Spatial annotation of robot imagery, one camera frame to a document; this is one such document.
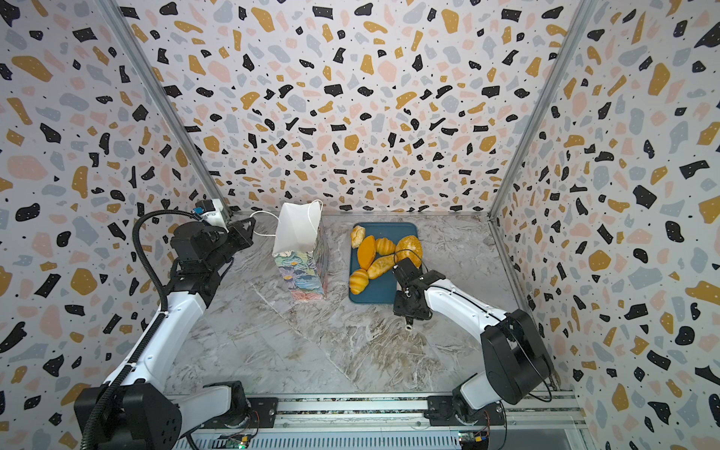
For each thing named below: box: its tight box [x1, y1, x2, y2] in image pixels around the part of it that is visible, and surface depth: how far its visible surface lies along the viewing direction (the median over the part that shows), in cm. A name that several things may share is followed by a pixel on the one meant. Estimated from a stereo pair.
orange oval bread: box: [357, 235, 376, 271], surface depth 106 cm
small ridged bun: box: [375, 237, 397, 255], surface depth 108 cm
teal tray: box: [348, 222, 419, 304], surface depth 102 cm
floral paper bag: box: [271, 199, 330, 301], surface depth 87 cm
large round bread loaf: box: [394, 235, 423, 270], surface depth 105 cm
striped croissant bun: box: [349, 268, 370, 296], surface depth 98 cm
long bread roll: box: [367, 254, 396, 280], surface depth 102 cm
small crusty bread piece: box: [350, 225, 367, 250], surface depth 108 cm
